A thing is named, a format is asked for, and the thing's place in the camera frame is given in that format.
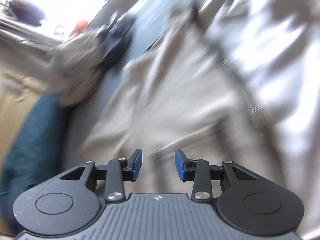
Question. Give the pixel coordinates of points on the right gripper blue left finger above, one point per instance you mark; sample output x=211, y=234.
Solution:
x=134, y=165

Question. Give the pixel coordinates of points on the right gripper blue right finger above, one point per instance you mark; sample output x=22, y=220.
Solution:
x=182, y=164

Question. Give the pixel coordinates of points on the beige zip hoodie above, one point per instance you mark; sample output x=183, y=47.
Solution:
x=233, y=80

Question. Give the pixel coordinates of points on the blue duvet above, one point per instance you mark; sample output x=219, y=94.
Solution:
x=35, y=155

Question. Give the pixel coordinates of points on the folded beige garment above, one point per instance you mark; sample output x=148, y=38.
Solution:
x=74, y=68

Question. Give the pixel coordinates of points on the dark furry garment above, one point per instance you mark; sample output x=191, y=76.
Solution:
x=115, y=39

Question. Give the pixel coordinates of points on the cream carved headboard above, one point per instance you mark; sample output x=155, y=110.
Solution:
x=18, y=96

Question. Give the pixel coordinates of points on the orange item on windowsill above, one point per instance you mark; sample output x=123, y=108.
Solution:
x=80, y=26

